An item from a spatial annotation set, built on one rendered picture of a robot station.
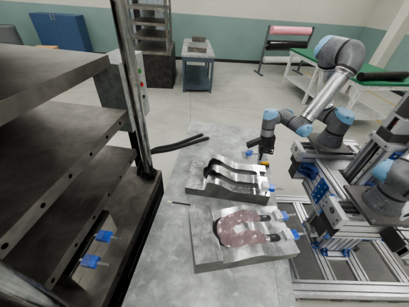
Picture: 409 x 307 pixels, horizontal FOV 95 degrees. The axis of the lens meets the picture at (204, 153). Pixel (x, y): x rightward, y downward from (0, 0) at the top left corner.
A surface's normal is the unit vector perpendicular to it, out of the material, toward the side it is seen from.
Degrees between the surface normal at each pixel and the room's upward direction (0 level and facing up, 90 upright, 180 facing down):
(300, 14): 90
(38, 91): 90
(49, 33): 90
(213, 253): 0
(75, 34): 90
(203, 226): 0
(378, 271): 0
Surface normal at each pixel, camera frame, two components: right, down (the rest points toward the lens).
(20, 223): 0.99, 0.13
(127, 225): 0.06, -0.77
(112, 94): -0.13, 0.63
